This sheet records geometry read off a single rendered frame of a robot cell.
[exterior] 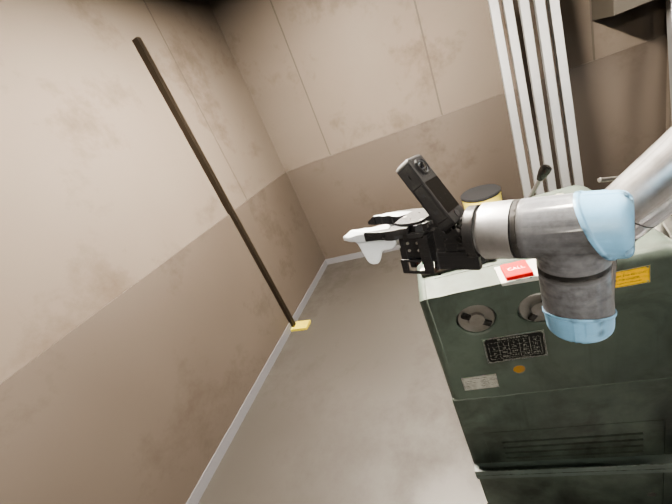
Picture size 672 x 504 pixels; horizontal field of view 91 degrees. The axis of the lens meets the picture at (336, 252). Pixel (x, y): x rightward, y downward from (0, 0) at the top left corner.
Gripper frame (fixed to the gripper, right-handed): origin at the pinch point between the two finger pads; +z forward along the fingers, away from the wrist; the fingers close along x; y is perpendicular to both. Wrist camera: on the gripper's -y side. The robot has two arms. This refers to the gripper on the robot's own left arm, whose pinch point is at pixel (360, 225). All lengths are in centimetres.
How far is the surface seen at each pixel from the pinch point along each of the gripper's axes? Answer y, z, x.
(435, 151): 21, 114, 283
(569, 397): 70, -21, 44
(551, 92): -3, 14, 282
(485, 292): 30.2, -7.2, 31.1
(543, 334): 46, -17, 38
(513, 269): 26.6, -12.6, 36.9
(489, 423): 80, 0, 34
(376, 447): 152, 78, 53
